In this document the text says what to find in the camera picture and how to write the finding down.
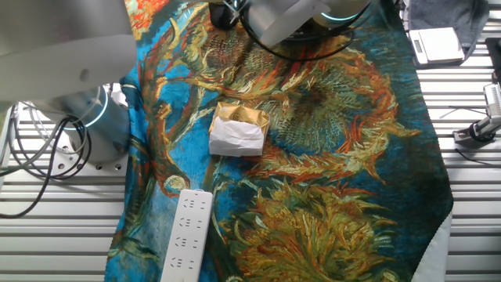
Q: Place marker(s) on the gold white tissue pack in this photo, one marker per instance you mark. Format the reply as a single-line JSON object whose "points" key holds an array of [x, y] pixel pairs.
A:
{"points": [[236, 137]]}

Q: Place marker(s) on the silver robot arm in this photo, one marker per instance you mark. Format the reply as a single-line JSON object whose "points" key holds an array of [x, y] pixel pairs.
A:
{"points": [[66, 51]]}

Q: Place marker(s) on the black mesh pen holder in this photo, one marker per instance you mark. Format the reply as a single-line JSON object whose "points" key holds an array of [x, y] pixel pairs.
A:
{"points": [[219, 15]]}

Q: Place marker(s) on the dark grey towel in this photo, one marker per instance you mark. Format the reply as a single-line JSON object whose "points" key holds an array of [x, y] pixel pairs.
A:
{"points": [[450, 13]]}

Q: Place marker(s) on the black stand block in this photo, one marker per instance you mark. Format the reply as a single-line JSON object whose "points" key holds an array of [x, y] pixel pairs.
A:
{"points": [[494, 58]]}

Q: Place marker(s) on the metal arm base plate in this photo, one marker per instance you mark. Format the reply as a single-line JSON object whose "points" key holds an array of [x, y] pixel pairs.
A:
{"points": [[105, 166]]}

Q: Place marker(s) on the sunflower painting cloth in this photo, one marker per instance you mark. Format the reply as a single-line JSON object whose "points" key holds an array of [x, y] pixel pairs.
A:
{"points": [[313, 196]]}

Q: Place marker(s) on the white power strip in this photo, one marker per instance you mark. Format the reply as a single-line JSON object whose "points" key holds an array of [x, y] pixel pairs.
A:
{"points": [[188, 235]]}

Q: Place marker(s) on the silver digital scale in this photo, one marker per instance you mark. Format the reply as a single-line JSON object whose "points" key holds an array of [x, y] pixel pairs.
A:
{"points": [[438, 45]]}

